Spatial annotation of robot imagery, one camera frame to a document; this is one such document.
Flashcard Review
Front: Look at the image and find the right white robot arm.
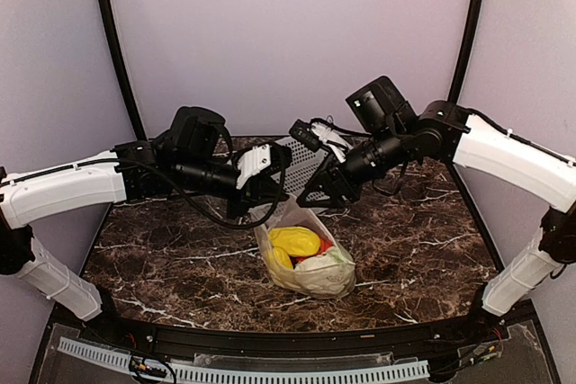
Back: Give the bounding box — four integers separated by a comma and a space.
290, 76, 575, 343

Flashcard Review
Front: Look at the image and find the orange fake pumpkin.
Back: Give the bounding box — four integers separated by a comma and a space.
319, 237, 334, 254

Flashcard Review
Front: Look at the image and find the right black frame post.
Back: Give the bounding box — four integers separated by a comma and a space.
447, 0, 483, 103

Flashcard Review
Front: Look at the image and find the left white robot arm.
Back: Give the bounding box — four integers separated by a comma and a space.
1, 106, 292, 344

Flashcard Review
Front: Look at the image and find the clear zip top bag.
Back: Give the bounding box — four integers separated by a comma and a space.
254, 196, 356, 299

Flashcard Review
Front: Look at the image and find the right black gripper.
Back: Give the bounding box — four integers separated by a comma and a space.
296, 121, 410, 208

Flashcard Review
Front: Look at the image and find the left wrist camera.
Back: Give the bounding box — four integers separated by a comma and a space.
232, 142, 292, 190

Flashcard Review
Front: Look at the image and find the red fake food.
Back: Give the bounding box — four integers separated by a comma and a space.
290, 256, 310, 270

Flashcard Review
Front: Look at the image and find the left black frame post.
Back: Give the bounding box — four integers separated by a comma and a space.
97, 0, 147, 140

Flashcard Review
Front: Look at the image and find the white slotted cable duct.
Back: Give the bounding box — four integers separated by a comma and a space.
58, 337, 430, 383

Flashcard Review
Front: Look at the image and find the black frame post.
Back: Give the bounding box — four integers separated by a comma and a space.
97, 0, 147, 140
447, 0, 483, 103

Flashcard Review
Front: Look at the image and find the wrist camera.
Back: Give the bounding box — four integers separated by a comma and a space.
232, 142, 292, 190
289, 120, 352, 163

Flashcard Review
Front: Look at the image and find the white perforated plastic basket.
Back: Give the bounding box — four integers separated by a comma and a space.
249, 137, 334, 219

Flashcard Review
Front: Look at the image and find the black front rail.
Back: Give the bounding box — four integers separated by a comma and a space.
53, 302, 509, 361

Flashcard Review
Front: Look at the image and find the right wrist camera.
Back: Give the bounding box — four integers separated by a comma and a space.
289, 120, 352, 163

